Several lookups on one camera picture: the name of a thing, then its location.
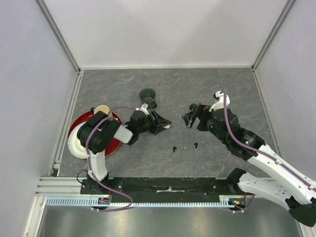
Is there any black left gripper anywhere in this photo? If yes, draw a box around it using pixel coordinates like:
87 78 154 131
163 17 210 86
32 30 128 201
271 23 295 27
137 110 171 135

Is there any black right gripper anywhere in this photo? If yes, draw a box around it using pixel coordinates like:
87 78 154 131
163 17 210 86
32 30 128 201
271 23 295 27
182 102 228 145

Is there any black earbuds charging case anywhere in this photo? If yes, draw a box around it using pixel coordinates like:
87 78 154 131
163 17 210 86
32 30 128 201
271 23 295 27
189 104 196 111

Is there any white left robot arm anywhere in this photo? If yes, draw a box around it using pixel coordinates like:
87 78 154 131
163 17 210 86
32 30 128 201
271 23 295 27
75 109 172 194

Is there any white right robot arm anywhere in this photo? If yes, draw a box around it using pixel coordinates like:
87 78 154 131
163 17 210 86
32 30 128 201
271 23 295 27
182 104 316 227

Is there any dark green mug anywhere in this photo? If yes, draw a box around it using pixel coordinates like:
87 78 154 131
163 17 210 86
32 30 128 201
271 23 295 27
139 88 157 109

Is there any red round tray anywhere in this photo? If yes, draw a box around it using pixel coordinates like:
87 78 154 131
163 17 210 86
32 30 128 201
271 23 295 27
67 110 122 160

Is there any beige ceramic cup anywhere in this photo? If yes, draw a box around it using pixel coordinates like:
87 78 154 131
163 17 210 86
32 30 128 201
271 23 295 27
94 105 111 115

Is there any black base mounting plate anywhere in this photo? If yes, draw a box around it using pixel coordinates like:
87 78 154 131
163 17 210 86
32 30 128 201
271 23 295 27
80 177 243 203

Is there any white ceramic plate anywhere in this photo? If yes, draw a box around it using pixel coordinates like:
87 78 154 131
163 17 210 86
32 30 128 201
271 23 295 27
67 123 87 159

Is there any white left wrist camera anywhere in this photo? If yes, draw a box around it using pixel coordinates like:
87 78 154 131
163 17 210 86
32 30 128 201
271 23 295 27
135 103 149 115

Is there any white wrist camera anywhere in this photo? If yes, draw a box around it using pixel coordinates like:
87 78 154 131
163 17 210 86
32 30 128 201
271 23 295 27
209 91 224 112
135 103 149 115

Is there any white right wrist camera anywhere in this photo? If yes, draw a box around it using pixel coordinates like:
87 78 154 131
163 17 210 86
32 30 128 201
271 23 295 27
209 91 224 112

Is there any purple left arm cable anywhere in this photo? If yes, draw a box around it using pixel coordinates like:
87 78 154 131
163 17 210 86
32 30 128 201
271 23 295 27
87 106 139 188

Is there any white slotted cable duct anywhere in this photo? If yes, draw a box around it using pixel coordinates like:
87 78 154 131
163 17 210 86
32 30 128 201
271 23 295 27
46 196 235 208

